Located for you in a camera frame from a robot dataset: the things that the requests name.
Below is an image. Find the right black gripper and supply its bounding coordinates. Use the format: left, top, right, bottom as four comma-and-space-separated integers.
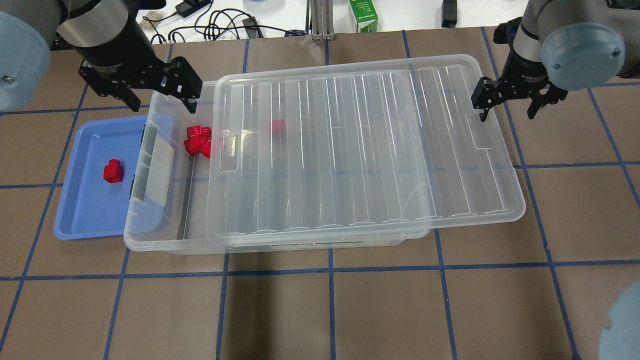
471, 70, 569, 122

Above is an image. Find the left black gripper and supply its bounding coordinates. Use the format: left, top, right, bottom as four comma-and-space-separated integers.
78, 56, 203, 114

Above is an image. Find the red block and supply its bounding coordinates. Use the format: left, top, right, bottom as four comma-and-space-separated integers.
270, 118, 287, 138
186, 125, 212, 140
199, 137, 224, 159
183, 137, 206, 157
102, 158, 124, 183

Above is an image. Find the clear plastic box lid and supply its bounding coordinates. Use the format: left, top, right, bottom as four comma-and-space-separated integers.
205, 54, 526, 249

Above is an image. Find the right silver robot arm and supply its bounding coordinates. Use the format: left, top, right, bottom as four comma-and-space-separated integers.
471, 0, 640, 122

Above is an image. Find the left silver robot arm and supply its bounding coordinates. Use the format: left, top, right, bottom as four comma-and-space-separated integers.
0, 0, 203, 114

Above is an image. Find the clear plastic storage box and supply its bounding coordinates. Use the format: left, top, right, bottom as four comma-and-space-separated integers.
124, 77, 431, 255

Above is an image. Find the black power adapter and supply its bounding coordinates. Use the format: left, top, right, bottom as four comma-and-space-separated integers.
174, 0, 213, 18

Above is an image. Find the blue plastic tray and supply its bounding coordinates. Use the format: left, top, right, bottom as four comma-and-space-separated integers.
53, 115, 147, 240

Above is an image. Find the green white carton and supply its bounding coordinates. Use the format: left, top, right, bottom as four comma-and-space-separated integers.
347, 0, 379, 34

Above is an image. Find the aluminium frame post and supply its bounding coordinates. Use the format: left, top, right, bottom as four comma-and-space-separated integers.
306, 0, 335, 41

